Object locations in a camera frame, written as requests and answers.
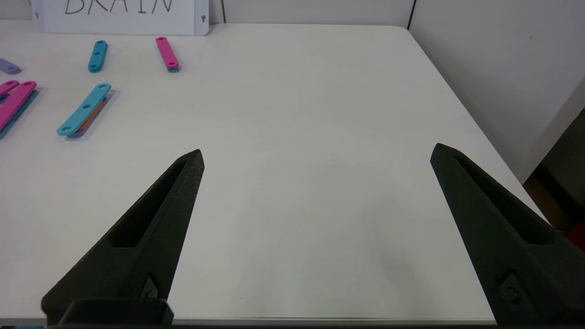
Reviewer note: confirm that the short purple bar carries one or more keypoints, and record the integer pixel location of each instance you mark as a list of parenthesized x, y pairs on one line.
[(8, 67)]

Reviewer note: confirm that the white sign reading BRAIN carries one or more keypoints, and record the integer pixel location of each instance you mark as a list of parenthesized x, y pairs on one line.
[(119, 25)]

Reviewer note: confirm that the short blue bar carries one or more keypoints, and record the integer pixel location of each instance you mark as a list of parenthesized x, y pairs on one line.
[(98, 57)]

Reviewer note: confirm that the long blue bar orange underside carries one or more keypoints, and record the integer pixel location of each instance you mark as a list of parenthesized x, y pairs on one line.
[(75, 119)]

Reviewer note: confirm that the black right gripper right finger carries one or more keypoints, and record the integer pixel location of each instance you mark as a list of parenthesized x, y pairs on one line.
[(516, 256)]

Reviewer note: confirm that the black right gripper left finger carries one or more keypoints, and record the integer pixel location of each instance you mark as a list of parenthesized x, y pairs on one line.
[(151, 237)]

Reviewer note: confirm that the long pink bar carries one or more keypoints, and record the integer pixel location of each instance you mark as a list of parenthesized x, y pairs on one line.
[(8, 87), (16, 104)]

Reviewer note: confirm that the pink bar on blue bar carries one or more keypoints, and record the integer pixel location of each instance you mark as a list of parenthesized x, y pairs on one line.
[(167, 54)]

